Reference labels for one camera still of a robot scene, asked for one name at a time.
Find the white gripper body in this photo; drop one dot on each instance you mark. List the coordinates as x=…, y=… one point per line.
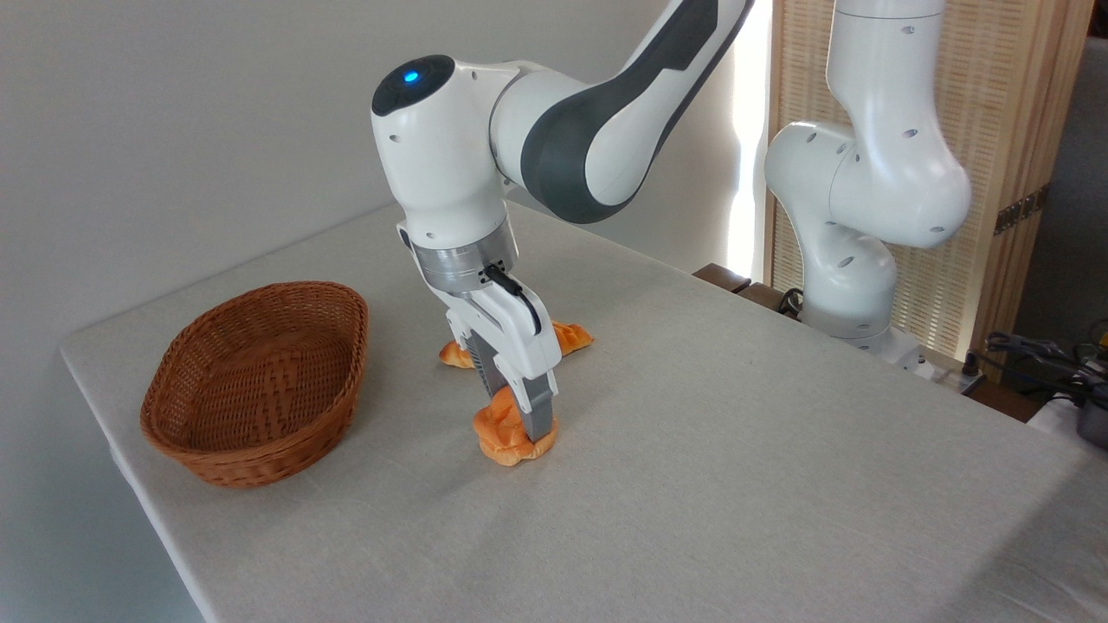
x=515, y=342

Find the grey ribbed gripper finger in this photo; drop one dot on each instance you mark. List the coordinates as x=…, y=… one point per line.
x=538, y=415
x=492, y=372

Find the round orange bread bun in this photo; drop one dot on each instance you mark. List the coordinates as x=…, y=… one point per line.
x=502, y=437

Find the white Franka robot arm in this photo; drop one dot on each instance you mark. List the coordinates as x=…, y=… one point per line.
x=450, y=173

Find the braided golden bread loaf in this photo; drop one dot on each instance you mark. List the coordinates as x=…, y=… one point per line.
x=576, y=337

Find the brown wicker basket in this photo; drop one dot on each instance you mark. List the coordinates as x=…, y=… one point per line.
x=260, y=381

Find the grey table cloth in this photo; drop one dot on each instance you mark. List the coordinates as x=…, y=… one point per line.
x=692, y=484

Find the dark brown wooden furniture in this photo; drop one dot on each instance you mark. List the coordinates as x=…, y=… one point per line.
x=723, y=279

